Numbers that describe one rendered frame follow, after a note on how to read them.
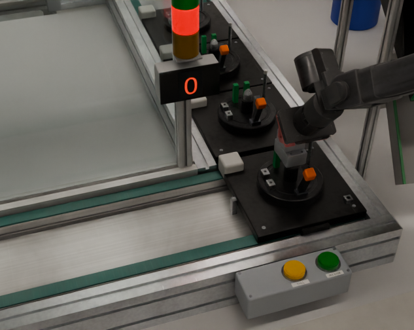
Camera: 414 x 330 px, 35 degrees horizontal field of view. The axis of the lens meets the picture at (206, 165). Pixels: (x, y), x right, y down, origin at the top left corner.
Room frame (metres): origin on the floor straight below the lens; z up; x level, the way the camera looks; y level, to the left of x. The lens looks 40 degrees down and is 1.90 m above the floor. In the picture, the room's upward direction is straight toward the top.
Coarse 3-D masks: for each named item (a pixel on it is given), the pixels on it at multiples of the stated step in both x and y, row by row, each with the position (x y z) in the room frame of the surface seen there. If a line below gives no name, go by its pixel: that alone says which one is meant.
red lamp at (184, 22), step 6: (198, 6) 1.07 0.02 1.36; (174, 12) 1.06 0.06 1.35; (180, 12) 1.05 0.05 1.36; (186, 12) 1.05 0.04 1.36; (192, 12) 1.06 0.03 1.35; (198, 12) 1.07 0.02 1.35; (174, 18) 1.06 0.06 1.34; (180, 18) 1.05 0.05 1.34; (186, 18) 1.05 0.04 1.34; (192, 18) 1.06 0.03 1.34; (198, 18) 1.07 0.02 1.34; (174, 24) 1.06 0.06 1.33; (180, 24) 1.05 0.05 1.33; (186, 24) 1.05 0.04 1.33; (192, 24) 1.06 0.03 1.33; (198, 24) 1.07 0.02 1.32; (174, 30) 1.06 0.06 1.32; (180, 30) 1.05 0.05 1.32; (186, 30) 1.05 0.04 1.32; (192, 30) 1.06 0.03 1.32; (198, 30) 1.07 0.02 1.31
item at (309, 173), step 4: (304, 164) 0.98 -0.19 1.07; (304, 168) 0.97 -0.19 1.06; (308, 168) 0.96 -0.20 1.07; (312, 168) 0.96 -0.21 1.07; (304, 172) 0.95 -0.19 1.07; (308, 172) 0.95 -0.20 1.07; (312, 172) 0.95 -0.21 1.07; (304, 176) 0.95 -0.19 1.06; (308, 176) 0.94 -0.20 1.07; (312, 176) 0.94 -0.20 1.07; (304, 180) 0.96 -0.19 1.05; (308, 180) 0.95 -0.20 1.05; (300, 184) 0.97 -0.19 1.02; (304, 184) 0.96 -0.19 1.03; (308, 184) 0.96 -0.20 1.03; (300, 188) 0.97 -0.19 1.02; (304, 188) 0.96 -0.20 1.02; (300, 192) 0.97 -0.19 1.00
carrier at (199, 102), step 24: (264, 72) 1.31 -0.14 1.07; (216, 96) 1.36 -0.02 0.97; (240, 96) 1.33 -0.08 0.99; (264, 96) 1.31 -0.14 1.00; (216, 120) 1.25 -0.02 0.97; (240, 120) 1.23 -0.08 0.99; (264, 120) 1.23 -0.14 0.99; (216, 144) 1.16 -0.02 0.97; (240, 144) 1.16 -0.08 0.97; (264, 144) 1.16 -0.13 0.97
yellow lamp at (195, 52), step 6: (174, 36) 1.06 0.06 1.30; (180, 36) 1.05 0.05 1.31; (186, 36) 1.05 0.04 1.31; (192, 36) 1.06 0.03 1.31; (198, 36) 1.07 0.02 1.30; (174, 42) 1.06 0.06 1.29; (180, 42) 1.05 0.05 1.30; (186, 42) 1.05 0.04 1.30; (192, 42) 1.06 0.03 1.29; (198, 42) 1.07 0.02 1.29; (174, 48) 1.06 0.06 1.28; (180, 48) 1.05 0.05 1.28; (186, 48) 1.05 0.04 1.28; (192, 48) 1.06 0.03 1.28; (198, 48) 1.07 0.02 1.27; (174, 54) 1.06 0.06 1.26; (180, 54) 1.05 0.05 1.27; (186, 54) 1.05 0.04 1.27; (192, 54) 1.06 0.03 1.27
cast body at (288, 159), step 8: (280, 144) 1.02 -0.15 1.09; (296, 144) 1.00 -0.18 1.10; (304, 144) 1.01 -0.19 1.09; (280, 152) 1.02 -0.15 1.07; (288, 152) 1.00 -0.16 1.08; (296, 152) 1.00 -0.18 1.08; (304, 152) 1.00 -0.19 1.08; (288, 160) 0.99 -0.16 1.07; (296, 160) 0.99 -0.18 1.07; (304, 160) 1.00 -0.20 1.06
